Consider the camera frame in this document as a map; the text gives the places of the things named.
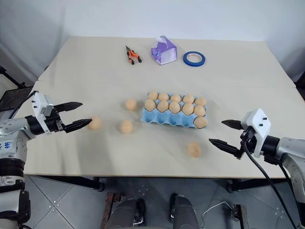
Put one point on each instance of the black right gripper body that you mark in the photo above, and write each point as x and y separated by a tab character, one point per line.
249	135

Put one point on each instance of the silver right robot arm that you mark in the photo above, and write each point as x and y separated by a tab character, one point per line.
291	148

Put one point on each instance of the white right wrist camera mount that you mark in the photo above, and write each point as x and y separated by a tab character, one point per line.
258	124

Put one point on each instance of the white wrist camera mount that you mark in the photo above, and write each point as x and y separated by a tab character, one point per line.
40	102
258	124

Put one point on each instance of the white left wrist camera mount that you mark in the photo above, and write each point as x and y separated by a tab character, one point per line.
40	102

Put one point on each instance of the blue egg carton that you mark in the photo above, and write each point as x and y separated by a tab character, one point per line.
166	118

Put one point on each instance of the orange and black pliers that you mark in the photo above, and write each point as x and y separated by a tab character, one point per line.
132	56

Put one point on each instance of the blue tape roll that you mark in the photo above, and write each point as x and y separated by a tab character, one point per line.
188	60

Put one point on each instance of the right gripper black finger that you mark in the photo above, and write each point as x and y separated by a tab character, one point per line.
234	124
225	146

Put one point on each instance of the dark rounded robot leg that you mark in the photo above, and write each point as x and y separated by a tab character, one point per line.
184	212
124	214

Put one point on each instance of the purple tissue pack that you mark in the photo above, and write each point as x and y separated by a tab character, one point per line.
164	53

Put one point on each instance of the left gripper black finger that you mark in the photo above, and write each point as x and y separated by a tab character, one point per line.
77	124
70	105

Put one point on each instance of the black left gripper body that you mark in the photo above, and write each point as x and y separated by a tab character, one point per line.
53	124

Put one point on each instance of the black table leg bar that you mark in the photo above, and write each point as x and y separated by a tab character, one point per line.
257	185
71	182

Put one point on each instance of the black metal stand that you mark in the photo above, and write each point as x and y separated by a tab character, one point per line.
9	77

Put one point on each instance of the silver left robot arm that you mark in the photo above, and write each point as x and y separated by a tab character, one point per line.
11	126

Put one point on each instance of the rusty brown metal bar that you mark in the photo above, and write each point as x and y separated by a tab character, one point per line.
108	207
241	217

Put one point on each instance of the brown egg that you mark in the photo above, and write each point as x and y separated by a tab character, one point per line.
130	104
126	126
199	111
153	95
193	149
175	98
150	105
188	98
188	108
163	106
95	123
174	107
200	101
163	96
201	122

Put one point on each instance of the black mesh basket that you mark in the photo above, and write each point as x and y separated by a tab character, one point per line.
14	97

